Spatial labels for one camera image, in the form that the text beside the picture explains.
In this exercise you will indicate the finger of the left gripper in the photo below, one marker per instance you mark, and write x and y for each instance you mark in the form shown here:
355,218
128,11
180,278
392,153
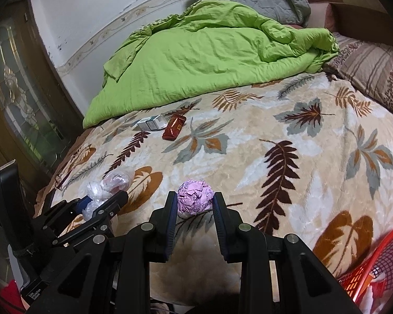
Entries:
99,224
58,217

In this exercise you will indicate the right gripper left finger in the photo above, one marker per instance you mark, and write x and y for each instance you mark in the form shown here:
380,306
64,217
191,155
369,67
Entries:
162,238

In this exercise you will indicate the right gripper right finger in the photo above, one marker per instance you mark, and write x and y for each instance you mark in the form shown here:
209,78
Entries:
227,222

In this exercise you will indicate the clear plastic bag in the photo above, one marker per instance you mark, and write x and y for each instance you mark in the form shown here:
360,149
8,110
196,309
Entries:
119,179

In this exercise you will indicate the purple paper ball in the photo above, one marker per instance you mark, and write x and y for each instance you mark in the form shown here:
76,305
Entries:
194,197

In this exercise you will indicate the dark red cigarette box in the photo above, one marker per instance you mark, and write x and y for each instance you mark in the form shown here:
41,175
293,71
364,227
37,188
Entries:
174,127

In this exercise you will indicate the white cigarette box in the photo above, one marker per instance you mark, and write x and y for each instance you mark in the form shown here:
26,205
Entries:
152,123

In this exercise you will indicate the leaf pattern fleece blanket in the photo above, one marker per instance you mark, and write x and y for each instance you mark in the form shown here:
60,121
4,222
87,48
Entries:
309,155

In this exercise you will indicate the stained glass wooden door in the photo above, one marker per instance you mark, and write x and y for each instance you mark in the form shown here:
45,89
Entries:
39,122

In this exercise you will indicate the red plastic mesh basket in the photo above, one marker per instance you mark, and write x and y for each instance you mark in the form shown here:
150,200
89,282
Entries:
370,285

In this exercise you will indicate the green comforter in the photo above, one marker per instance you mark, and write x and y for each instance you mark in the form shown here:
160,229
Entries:
213,45

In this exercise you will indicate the striped brown pillow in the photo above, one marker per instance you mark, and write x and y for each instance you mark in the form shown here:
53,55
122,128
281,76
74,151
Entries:
367,66

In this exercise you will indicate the brown upholstered headboard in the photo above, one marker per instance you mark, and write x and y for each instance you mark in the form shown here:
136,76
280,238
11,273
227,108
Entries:
365,20

